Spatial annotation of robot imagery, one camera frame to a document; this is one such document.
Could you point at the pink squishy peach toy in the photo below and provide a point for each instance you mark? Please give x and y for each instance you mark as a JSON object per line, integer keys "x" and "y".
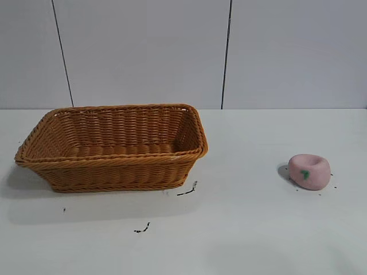
{"x": 308, "y": 174}

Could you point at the brown woven wicker basket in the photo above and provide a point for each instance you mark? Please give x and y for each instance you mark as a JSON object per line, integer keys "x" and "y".
{"x": 114, "y": 169}

